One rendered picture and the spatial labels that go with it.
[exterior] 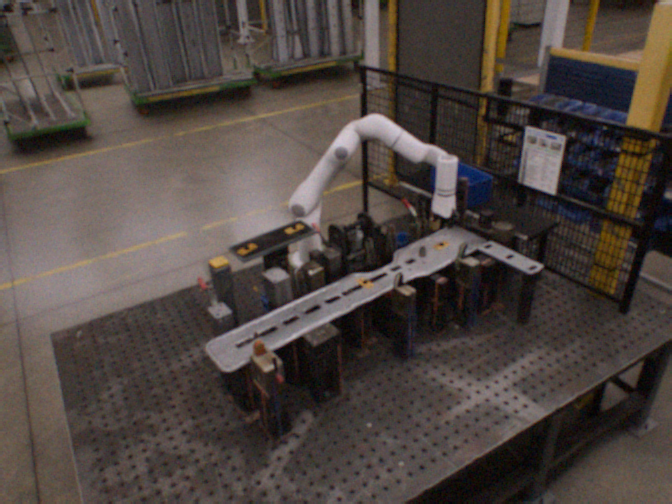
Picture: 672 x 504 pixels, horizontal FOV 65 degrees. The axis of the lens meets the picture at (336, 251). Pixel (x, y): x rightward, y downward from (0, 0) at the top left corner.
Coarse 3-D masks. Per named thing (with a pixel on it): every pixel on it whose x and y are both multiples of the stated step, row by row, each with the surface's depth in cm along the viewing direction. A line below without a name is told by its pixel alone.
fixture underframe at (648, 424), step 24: (648, 360) 256; (624, 384) 274; (648, 384) 260; (624, 408) 259; (648, 408) 269; (552, 432) 219; (576, 432) 248; (600, 432) 252; (648, 432) 273; (528, 456) 233; (552, 456) 230; (504, 480) 229; (528, 480) 231
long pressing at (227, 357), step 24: (432, 240) 253; (456, 240) 252; (480, 240) 251; (408, 264) 236; (432, 264) 235; (336, 288) 223; (384, 288) 222; (288, 312) 211; (336, 312) 209; (240, 336) 200; (288, 336) 198; (216, 360) 189; (240, 360) 188
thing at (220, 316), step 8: (208, 312) 205; (216, 312) 203; (224, 312) 203; (216, 320) 201; (224, 320) 202; (232, 320) 205; (216, 328) 204; (224, 328) 204; (232, 328) 206; (216, 336) 209; (224, 376) 221
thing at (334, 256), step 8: (328, 248) 237; (328, 256) 230; (336, 256) 231; (328, 264) 232; (336, 264) 233; (328, 272) 233; (336, 272) 235; (328, 280) 237; (336, 280) 238; (336, 296) 243
